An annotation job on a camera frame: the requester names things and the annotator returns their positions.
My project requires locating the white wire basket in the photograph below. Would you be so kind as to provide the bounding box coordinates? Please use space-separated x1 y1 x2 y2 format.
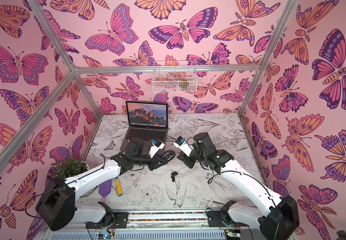
151 60 198 94

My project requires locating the blue garden hand rake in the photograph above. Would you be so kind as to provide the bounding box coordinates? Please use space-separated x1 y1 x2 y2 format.
115 177 123 197

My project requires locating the aluminium frame post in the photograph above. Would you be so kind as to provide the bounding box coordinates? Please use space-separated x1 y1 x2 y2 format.
239 0 299 117
28 0 101 118

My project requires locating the aluminium frame post left rear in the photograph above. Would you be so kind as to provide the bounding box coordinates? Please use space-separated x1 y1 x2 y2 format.
28 0 101 118

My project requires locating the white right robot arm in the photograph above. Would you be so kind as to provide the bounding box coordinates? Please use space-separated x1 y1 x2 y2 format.
174 133 300 240

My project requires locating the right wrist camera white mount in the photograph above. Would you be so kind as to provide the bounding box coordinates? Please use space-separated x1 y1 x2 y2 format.
174 136 194 157

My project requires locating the green potted plant white pot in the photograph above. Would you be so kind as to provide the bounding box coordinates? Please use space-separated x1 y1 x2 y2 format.
52 158 89 180

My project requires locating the grey laptop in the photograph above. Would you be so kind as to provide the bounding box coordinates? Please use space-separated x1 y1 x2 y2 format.
120 101 169 150

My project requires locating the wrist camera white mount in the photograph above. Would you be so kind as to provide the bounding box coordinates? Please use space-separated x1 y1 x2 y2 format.
149 140 165 158
174 136 194 157

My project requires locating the aluminium frame left diagonal bar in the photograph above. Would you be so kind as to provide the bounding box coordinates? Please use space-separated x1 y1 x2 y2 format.
0 71 75 173

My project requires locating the aluminium frame top rear bar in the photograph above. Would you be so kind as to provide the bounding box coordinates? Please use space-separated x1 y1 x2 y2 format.
75 64 261 75

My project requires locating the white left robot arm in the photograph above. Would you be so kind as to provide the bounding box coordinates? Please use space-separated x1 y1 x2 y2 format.
36 139 176 232

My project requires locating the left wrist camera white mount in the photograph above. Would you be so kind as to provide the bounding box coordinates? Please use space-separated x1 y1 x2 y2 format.
149 140 165 158

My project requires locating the black wireless mouse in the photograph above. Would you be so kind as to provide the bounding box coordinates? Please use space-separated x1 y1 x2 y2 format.
161 150 176 163

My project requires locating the purple garden trowel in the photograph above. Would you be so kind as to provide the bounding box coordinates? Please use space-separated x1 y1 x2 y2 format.
99 179 112 202

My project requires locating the black mouse battery cover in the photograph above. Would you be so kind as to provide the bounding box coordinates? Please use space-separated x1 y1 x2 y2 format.
171 171 178 183

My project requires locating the aluminium frame post right rear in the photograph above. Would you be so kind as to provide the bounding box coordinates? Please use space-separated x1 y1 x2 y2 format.
239 0 299 117

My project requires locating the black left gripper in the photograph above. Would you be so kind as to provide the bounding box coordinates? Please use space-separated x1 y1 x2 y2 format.
133 153 169 172

